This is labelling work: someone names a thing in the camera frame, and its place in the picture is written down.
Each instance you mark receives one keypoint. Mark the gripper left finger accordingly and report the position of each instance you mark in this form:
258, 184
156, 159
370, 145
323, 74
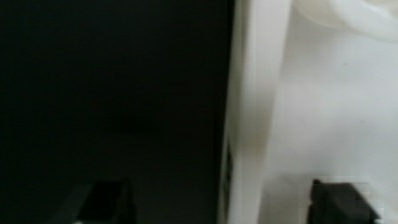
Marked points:
107, 207

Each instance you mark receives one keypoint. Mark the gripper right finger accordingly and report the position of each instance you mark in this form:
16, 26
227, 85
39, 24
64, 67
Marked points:
338, 205

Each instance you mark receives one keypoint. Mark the white square table top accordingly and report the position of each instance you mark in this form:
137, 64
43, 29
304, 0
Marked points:
311, 117

